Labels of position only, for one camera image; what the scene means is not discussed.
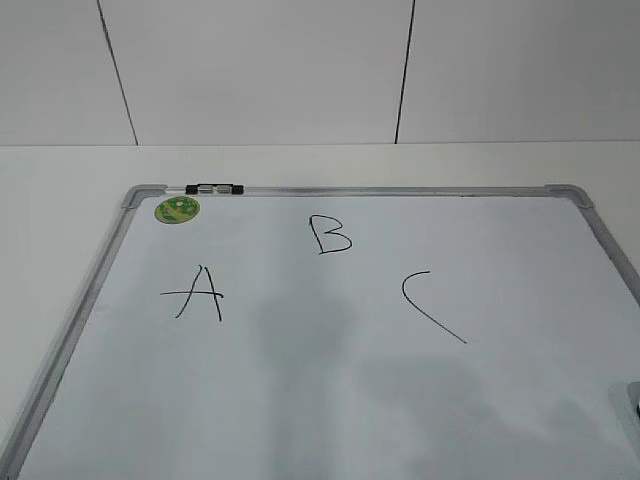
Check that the white whiteboard eraser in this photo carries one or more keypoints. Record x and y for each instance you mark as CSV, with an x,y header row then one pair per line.
x,y
624,397

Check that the black board hanging clip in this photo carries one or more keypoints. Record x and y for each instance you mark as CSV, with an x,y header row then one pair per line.
x,y
214,189

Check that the round green magnet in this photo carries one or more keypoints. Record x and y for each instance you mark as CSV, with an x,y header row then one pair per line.
x,y
177,210

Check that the white whiteboard with aluminium frame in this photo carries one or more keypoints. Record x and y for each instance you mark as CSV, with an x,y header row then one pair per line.
x,y
344,333

